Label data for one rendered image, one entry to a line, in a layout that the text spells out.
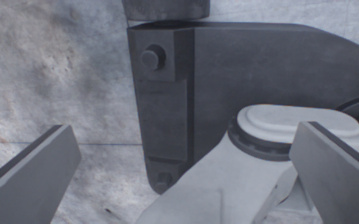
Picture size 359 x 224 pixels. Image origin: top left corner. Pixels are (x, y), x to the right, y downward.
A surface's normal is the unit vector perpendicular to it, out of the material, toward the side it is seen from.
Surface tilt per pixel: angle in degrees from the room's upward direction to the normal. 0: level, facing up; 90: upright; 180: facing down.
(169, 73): 0
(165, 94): 0
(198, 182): 90
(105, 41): 0
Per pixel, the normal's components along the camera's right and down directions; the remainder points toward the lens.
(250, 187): -0.03, -0.87
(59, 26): -0.22, 0.48
